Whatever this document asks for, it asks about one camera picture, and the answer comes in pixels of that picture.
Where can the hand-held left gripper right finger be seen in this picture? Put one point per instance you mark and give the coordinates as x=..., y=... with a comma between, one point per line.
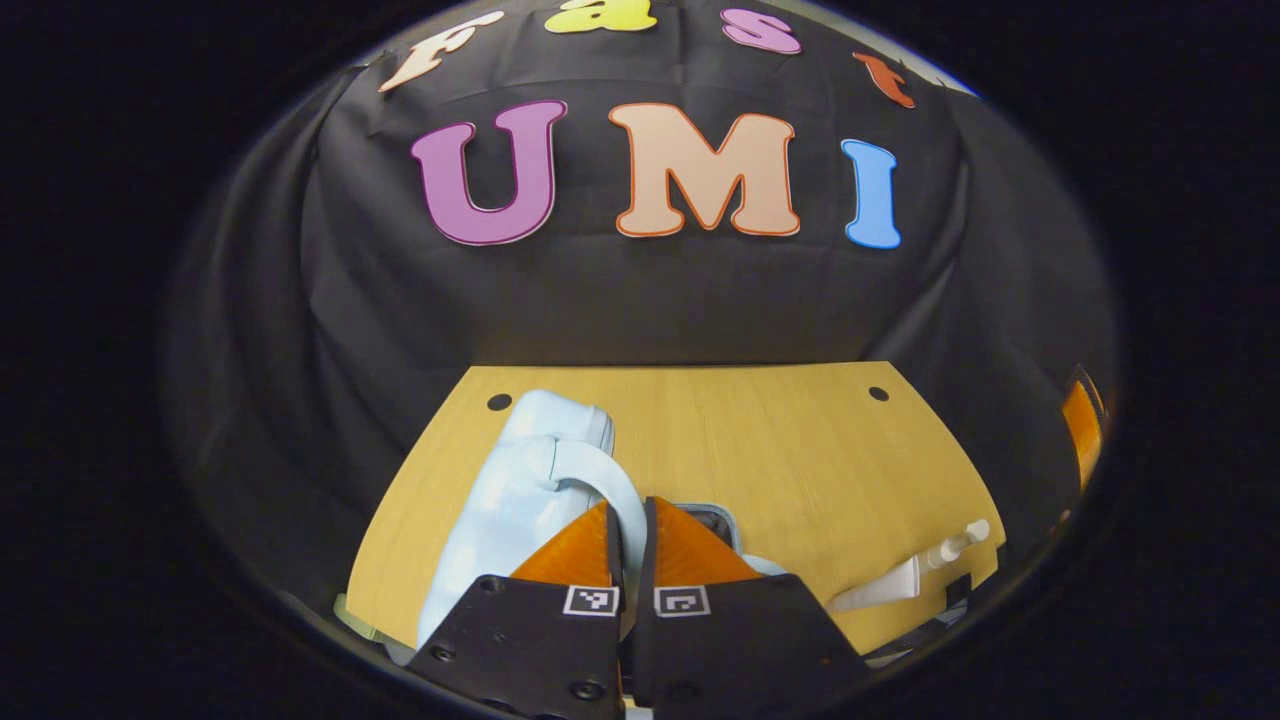
x=647, y=550

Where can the light blue suitcase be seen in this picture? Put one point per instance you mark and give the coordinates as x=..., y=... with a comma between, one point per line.
x=520, y=490

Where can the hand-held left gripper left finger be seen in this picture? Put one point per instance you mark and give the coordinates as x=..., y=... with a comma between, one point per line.
x=616, y=550

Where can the black backdrop cloth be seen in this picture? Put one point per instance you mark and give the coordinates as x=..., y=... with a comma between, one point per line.
x=650, y=300

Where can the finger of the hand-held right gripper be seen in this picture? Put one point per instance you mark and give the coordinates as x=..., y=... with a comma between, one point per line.
x=1082, y=430

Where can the white pump bottle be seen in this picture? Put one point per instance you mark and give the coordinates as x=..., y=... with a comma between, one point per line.
x=885, y=590

